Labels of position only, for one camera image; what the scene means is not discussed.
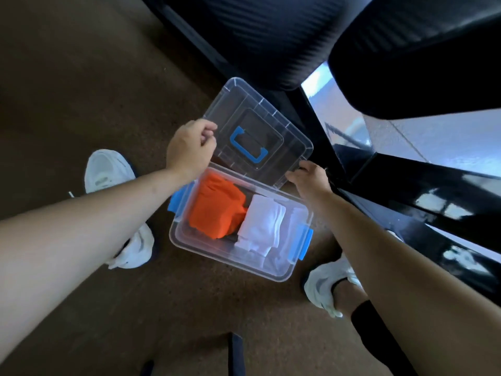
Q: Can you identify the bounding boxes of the person's white right shoe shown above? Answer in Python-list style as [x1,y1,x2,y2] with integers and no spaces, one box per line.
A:
[304,230,404,319]

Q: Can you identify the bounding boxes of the person's right hand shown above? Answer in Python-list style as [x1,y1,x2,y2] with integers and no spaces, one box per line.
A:
[285,160,334,210]

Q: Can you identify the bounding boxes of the person's white left shoe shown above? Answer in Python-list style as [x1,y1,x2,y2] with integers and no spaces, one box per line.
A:
[84,149,156,270]

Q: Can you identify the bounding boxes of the white folded cloth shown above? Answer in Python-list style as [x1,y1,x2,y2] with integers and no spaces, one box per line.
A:
[274,207,308,271]
[235,194,287,257]

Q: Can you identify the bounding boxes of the person's right leg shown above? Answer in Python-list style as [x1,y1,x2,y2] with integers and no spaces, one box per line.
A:
[332,279,419,376]

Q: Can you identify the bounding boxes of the person's left hand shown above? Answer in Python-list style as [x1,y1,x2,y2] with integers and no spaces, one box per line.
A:
[165,119,218,185]

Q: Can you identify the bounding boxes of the clear lid with blue handle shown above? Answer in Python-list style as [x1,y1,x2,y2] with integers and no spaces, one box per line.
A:
[203,77,314,190]

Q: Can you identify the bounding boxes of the person's left forearm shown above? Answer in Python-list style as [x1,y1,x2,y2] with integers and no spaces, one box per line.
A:
[0,167,196,361]

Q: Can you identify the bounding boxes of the orange folded cloth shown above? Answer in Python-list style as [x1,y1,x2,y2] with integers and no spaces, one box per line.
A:
[189,171,248,240]

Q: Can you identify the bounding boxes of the person's right forearm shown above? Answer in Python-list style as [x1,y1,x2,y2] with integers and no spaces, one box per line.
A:
[312,192,501,376]

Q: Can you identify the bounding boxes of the clear plastic box blue latches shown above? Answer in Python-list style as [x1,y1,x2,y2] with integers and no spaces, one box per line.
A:
[168,162,314,283]

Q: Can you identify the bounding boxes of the black ribbed seat cushion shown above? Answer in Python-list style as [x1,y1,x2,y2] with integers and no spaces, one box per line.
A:
[138,0,377,91]

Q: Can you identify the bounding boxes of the black smooth cushion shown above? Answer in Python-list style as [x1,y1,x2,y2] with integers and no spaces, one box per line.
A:
[327,0,501,120]

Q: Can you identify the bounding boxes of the person's white shoe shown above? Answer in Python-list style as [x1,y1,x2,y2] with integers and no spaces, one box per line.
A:
[304,230,404,319]
[84,149,156,270]

